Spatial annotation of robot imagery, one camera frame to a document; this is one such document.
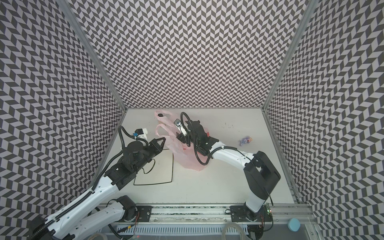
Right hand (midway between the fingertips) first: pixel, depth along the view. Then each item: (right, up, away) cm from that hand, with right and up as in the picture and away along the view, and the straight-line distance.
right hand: (182, 130), depth 83 cm
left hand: (-7, -4, -10) cm, 13 cm away
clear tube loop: (+27, -42, -17) cm, 52 cm away
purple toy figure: (+41, -7, +13) cm, 43 cm away
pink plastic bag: (-8, -1, -4) cm, 9 cm away
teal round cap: (+54, -44, -14) cm, 71 cm away
